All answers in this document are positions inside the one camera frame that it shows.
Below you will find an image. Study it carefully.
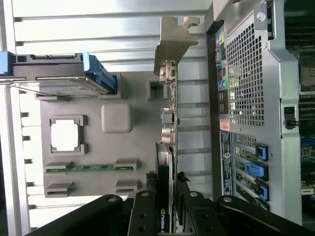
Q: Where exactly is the green motherboard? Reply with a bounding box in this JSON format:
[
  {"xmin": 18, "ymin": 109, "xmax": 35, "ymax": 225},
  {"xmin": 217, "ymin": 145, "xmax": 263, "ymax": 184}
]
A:
[{"xmin": 285, "ymin": 0, "xmax": 315, "ymax": 195}]

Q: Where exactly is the hard disk in blue caddy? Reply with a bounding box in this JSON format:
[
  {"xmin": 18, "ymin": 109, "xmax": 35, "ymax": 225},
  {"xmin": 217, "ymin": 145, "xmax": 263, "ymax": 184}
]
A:
[{"xmin": 0, "ymin": 51, "xmax": 118, "ymax": 95}]

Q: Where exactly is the gray plastic parts rack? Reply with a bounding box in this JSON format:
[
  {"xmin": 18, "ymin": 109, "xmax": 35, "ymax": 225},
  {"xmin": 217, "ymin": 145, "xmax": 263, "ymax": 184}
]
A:
[{"xmin": 34, "ymin": 72, "xmax": 173, "ymax": 200}]

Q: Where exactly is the black open PC case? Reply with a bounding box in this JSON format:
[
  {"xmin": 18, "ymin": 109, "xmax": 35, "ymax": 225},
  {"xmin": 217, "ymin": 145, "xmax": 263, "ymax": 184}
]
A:
[{"xmin": 206, "ymin": 0, "xmax": 315, "ymax": 227}]

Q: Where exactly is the silver CPU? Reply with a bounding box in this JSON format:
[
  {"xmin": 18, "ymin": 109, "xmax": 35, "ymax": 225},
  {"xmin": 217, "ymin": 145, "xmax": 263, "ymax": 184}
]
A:
[{"xmin": 50, "ymin": 118, "xmax": 82, "ymax": 152}]

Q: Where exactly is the green RAM stick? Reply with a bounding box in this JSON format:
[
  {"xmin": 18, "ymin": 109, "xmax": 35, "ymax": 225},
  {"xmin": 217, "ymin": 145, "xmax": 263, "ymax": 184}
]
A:
[{"xmin": 44, "ymin": 164, "xmax": 134, "ymax": 174}]

